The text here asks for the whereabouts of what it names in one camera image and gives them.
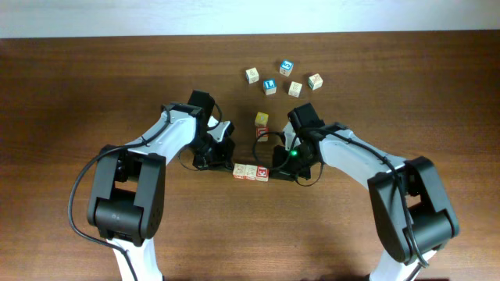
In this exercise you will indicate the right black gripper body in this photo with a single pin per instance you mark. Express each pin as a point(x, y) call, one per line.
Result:
point(287, 168)

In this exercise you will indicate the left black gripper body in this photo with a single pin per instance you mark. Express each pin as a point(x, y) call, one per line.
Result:
point(212, 153)

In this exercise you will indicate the red letter E block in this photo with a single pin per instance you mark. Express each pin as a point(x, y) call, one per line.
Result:
point(262, 174)

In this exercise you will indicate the green edged wooden block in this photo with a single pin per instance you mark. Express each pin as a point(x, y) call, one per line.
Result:
point(315, 81)
point(239, 171)

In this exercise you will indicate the plain wooden picture block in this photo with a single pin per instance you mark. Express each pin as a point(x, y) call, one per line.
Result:
point(251, 172)

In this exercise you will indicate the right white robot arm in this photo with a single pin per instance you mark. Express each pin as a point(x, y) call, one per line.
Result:
point(413, 215)

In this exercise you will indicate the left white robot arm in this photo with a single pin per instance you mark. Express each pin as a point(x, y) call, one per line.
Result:
point(127, 197)

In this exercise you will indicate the red letter U block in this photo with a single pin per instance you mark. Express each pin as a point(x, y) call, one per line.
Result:
point(261, 134)

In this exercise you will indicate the yellow wooden block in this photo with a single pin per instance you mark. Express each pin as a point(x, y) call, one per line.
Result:
point(261, 119)

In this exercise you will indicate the plain wooden block centre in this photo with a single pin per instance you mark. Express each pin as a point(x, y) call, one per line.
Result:
point(295, 89)

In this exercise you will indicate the blue letter L block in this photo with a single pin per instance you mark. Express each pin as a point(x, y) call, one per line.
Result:
point(269, 86)

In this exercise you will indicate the plain wooden block far left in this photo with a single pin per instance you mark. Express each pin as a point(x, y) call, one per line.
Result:
point(252, 75)

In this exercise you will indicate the blue number five block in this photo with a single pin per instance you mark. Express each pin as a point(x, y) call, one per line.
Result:
point(286, 68)

